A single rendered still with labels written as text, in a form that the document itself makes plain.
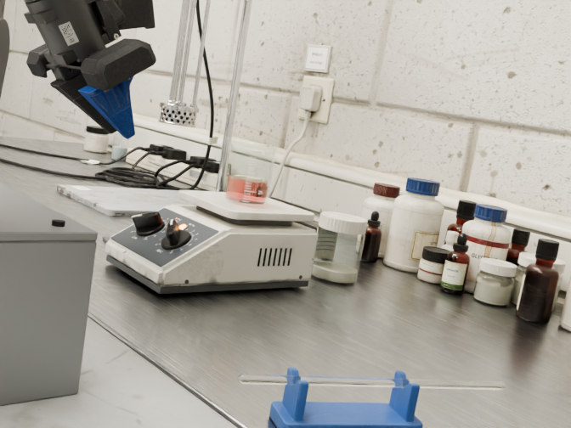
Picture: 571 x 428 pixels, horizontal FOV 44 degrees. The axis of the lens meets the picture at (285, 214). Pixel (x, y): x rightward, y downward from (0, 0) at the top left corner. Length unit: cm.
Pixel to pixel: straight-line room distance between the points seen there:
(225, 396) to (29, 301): 15
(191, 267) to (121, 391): 24
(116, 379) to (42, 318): 9
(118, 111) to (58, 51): 8
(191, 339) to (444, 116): 72
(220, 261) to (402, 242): 36
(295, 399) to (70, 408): 14
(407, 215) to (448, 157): 21
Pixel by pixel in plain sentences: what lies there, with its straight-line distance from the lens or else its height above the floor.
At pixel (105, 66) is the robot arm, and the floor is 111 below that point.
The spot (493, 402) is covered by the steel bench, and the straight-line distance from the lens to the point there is 61.
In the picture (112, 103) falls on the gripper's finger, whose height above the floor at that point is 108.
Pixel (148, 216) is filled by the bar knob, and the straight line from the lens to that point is 78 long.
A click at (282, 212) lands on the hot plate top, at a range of 78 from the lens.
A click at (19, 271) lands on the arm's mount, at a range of 45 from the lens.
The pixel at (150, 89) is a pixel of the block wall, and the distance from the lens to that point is 193.
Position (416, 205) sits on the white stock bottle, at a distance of 101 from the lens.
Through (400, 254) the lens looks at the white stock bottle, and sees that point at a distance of 102.
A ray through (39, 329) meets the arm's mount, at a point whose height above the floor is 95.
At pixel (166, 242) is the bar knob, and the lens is 74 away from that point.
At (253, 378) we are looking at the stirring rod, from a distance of 46.
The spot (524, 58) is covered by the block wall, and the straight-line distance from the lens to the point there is 114.
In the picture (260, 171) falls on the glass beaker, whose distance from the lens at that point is 78.
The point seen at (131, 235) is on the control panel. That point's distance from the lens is 79.
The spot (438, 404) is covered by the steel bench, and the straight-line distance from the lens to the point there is 57.
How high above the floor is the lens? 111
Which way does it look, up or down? 9 degrees down
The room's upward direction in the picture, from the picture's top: 9 degrees clockwise
